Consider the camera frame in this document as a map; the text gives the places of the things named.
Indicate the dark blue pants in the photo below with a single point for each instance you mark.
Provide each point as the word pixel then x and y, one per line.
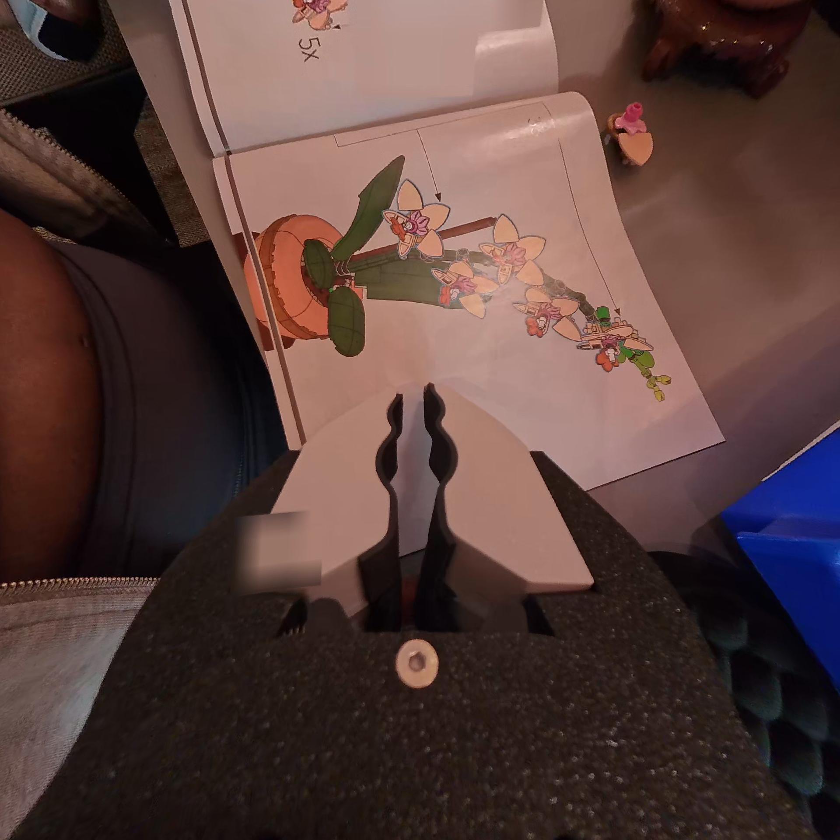
pixel 177 407

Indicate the person's bare torso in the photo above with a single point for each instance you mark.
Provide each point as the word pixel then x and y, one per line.
pixel 39 394

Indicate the person in grey jacket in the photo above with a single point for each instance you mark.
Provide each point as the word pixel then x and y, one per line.
pixel 46 656

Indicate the brown glossy stand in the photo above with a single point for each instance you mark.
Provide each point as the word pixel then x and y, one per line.
pixel 722 33

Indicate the brick flower instruction booklet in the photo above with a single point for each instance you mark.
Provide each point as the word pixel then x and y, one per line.
pixel 328 79

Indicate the blue plastic bin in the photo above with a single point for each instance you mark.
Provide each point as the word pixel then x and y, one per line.
pixel 794 558

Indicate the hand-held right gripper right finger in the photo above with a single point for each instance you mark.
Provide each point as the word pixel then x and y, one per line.
pixel 512 512

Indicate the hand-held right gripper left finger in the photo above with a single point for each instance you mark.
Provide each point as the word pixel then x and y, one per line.
pixel 341 472

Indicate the small brick flower piece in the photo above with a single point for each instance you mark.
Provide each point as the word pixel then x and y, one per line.
pixel 635 141

